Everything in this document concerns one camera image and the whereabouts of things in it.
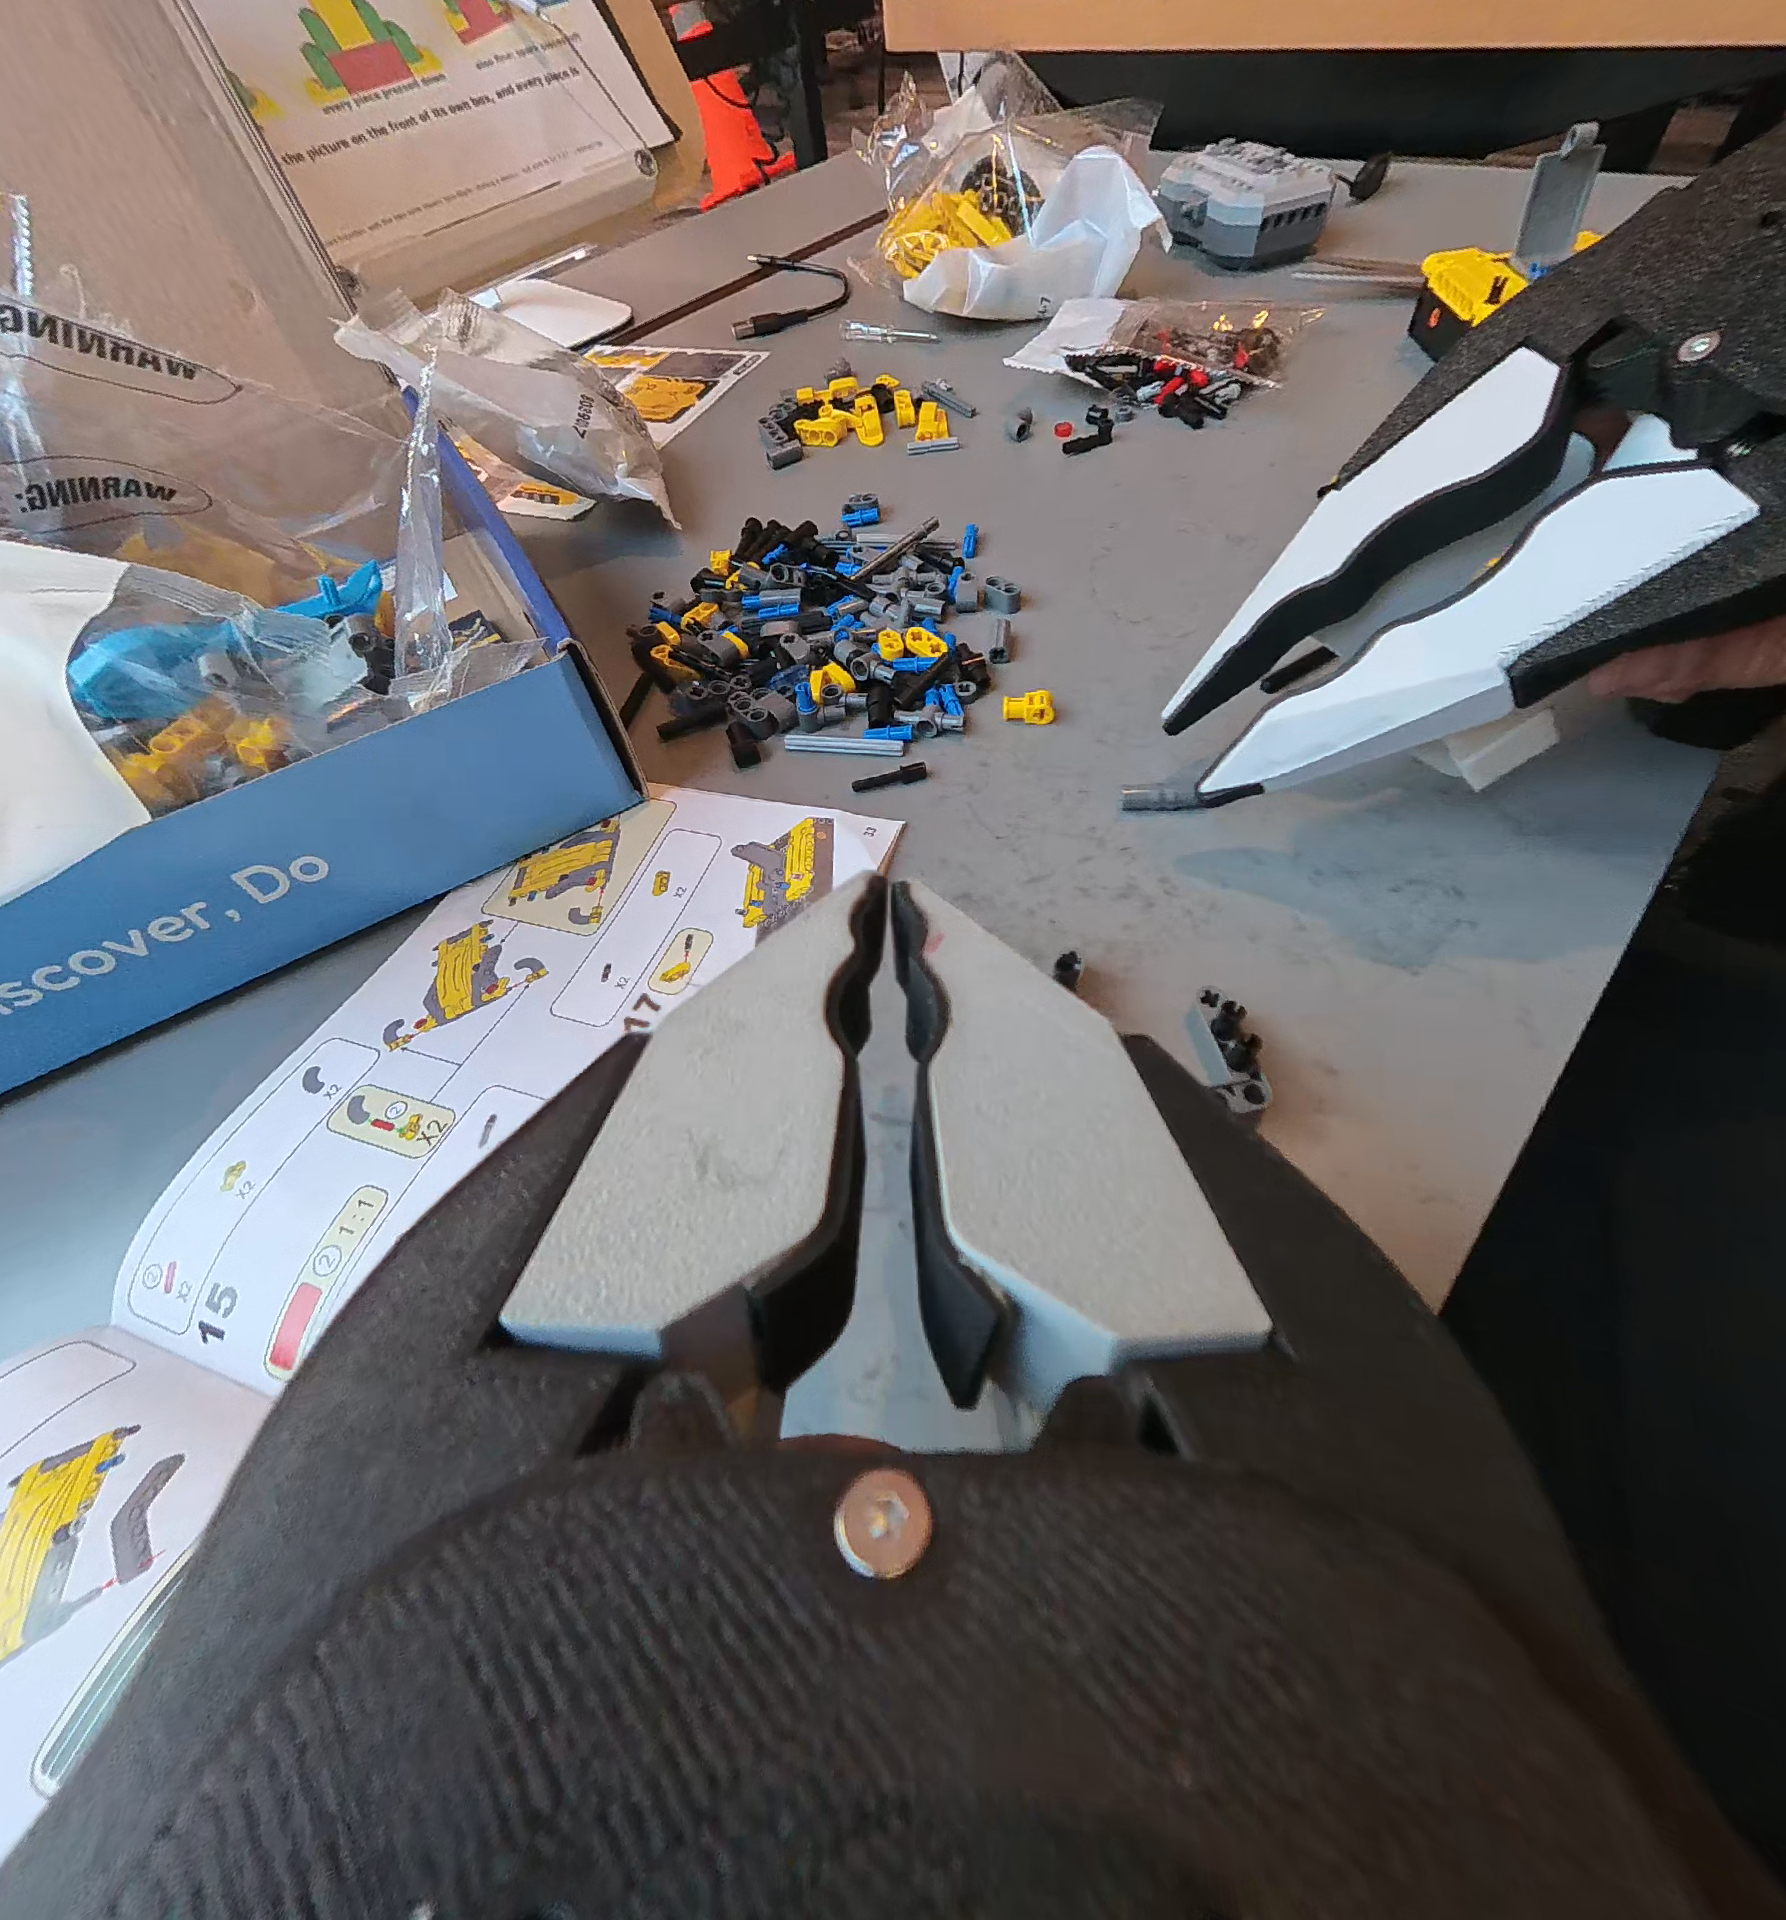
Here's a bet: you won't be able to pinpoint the open instruction booklet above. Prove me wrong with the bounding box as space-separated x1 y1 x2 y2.
0 781 907 1804

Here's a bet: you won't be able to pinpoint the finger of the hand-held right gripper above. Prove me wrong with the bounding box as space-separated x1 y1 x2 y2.
1160 344 1571 738
1198 412 1765 795

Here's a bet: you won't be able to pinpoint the grey desk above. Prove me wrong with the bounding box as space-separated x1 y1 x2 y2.
0 142 1726 1411

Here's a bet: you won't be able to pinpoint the white opaque plastic bag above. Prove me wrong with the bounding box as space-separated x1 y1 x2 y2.
0 532 152 941

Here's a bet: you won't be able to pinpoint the white flat object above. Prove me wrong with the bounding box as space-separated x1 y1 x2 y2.
472 277 635 348

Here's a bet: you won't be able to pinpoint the large clear plastic bag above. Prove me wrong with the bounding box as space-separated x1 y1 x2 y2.
0 172 446 706

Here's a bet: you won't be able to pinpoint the pile of yellow beam pieces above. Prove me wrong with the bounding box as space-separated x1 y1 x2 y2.
758 359 976 468

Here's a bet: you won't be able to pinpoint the black cable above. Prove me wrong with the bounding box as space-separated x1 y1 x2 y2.
733 252 853 340

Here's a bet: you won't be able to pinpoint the printed sheet in acrylic stand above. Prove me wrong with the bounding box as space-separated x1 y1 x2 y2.
180 0 700 304

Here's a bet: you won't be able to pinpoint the crumpled white plastic bag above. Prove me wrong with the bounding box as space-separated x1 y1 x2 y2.
851 50 1172 323

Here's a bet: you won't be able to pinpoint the crumpled clear plastic bag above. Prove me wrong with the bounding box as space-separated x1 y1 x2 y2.
333 288 678 527

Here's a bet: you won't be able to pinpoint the yellow and black model assembly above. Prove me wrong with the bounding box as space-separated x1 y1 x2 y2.
1411 122 1605 359

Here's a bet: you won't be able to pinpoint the dark blue cardboard box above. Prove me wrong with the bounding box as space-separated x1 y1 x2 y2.
0 390 647 1127

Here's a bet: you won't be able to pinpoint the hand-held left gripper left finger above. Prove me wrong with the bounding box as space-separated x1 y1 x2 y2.
496 875 895 1392

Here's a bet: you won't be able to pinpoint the grey motor block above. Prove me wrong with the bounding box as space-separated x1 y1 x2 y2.
1154 139 1337 272

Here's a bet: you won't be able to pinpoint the yellow printed paper sheet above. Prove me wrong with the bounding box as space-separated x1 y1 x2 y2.
586 344 771 446

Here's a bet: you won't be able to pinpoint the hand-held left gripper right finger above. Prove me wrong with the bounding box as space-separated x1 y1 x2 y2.
890 884 1274 1450

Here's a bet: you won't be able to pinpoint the pile of mixed small pieces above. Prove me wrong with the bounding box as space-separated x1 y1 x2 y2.
627 495 1022 768

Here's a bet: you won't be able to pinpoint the person's legs in black pants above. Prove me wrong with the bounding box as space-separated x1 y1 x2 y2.
1440 720 1786 1920

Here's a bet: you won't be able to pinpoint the person's right hand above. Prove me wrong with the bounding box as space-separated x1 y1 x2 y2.
1581 587 1786 710

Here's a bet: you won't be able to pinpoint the orange traffic cone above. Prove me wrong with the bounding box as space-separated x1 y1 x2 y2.
682 67 796 212

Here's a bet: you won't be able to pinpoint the light blue plastic part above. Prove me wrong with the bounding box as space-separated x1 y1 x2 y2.
69 562 385 720

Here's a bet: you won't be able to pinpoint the clear bag of black pieces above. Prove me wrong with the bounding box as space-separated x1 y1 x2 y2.
1004 295 1329 428

